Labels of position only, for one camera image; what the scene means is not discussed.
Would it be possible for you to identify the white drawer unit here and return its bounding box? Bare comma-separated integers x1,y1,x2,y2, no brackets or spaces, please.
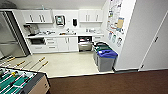
45,36,58,53
92,34,105,44

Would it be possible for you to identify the white sink base cabinet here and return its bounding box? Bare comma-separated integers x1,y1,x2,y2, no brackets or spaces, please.
56,36,80,53

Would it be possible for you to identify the grey bin green lid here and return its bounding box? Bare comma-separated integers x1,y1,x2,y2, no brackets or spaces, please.
93,44,113,66

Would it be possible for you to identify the stack of white plates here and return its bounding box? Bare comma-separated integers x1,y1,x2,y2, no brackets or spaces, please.
85,28,97,34

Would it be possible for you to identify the chrome faucet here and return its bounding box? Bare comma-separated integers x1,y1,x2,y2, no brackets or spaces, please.
65,28,71,34

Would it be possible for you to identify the grey bin blue lid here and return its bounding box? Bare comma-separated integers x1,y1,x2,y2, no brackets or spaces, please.
96,49,119,73

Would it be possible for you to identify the steel paper towel dispenser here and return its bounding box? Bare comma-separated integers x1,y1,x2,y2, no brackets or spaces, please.
54,14,66,27

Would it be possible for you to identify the tan cork notice board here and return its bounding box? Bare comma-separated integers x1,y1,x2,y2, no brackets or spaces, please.
116,17,126,30

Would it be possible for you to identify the wide white drawer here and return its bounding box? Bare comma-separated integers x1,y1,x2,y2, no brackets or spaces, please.
29,44,48,54

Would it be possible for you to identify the black built-in microwave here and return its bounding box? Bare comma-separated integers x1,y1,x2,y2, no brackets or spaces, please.
29,37,46,46

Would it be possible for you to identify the black coffee maker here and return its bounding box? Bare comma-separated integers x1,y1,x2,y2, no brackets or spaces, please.
23,23,37,37

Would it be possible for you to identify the white door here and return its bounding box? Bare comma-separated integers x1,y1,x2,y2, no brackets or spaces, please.
139,19,168,71

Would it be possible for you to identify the stainless steel refrigerator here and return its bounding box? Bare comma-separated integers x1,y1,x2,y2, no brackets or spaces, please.
0,11,31,59

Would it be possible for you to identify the green foosball table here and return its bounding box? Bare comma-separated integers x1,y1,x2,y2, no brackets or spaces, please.
0,56,51,94

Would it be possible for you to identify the small white wall notice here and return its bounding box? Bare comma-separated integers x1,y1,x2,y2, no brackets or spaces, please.
111,34,118,44
107,31,114,40
116,36,124,48

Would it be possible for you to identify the white wall cabinet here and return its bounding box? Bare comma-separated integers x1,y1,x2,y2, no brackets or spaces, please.
20,9,54,24
78,8,104,24

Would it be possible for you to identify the metal door handle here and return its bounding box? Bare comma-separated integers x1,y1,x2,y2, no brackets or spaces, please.
153,35,159,43

